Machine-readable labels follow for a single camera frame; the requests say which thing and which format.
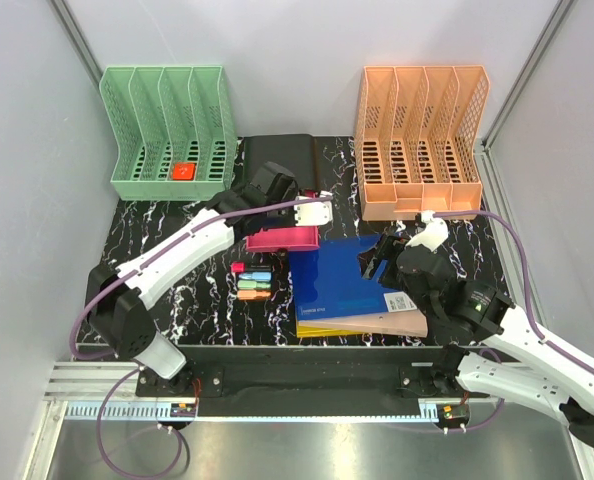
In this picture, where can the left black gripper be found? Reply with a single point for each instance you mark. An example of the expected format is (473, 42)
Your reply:
(289, 223)

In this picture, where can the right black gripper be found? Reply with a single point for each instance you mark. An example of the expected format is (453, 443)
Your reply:
(368, 262)

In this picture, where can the black drawer cabinet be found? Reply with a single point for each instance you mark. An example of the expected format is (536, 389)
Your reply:
(294, 152)

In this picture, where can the pink top drawer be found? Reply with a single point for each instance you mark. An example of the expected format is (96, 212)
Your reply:
(291, 239)

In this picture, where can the green highlighter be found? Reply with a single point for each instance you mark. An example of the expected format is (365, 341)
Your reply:
(245, 284)

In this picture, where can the orange highlighter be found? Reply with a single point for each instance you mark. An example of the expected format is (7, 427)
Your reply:
(253, 295)

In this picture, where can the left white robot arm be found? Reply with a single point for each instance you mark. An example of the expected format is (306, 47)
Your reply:
(119, 299)

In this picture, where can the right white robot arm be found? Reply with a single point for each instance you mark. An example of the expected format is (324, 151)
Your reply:
(489, 344)

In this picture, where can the black marble desk mat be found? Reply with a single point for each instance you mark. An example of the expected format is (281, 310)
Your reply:
(203, 308)

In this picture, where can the blue folder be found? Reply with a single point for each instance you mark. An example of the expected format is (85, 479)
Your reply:
(327, 283)

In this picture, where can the pink folder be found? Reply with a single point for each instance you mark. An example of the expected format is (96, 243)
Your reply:
(402, 323)

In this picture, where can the black pink-capped highlighter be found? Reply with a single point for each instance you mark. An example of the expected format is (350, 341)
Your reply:
(241, 267)

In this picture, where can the red square eraser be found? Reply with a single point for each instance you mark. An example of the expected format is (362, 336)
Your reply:
(184, 171)

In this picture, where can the blue highlighter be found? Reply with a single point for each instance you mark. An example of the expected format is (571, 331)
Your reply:
(257, 276)

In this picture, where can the yellow folder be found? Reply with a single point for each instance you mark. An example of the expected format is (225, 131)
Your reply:
(305, 331)

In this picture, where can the green file organizer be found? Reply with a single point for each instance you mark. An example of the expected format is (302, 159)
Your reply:
(164, 115)

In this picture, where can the orange file organizer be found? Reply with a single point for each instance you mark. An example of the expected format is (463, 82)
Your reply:
(415, 134)

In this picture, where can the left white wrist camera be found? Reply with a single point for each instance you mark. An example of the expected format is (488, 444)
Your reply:
(317, 213)

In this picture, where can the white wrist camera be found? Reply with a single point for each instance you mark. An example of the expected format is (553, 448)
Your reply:
(433, 235)
(317, 213)

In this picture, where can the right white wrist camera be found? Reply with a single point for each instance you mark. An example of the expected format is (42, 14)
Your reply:
(433, 235)

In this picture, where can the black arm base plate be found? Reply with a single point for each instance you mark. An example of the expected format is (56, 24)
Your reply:
(210, 380)

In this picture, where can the aluminium frame rail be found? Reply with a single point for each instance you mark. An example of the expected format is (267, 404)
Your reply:
(102, 385)

